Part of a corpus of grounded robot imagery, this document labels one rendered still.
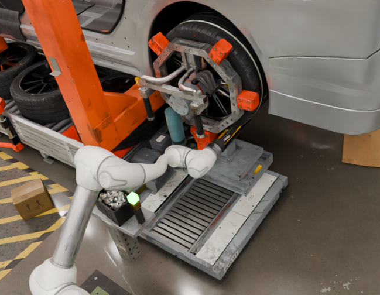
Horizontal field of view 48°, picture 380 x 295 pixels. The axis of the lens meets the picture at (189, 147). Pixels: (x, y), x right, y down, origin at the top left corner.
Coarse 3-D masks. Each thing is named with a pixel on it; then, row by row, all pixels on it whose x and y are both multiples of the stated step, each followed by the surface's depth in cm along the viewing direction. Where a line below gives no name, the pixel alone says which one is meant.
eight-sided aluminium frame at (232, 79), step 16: (176, 48) 222; (192, 48) 215; (208, 48) 212; (160, 64) 238; (224, 64) 215; (224, 80) 215; (240, 80) 216; (192, 112) 257; (240, 112) 227; (208, 128) 248; (224, 128) 239
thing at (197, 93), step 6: (192, 54) 217; (192, 60) 220; (192, 66) 221; (186, 72) 219; (192, 72) 220; (180, 78) 215; (186, 78) 217; (180, 84) 211; (186, 90) 208; (192, 90) 206; (198, 90) 206; (198, 96) 205
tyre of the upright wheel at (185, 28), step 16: (192, 16) 233; (208, 16) 224; (224, 16) 223; (176, 32) 227; (192, 32) 220; (208, 32) 214; (224, 32) 215; (240, 32) 218; (240, 48) 215; (240, 64) 214; (256, 64) 219; (256, 80) 219
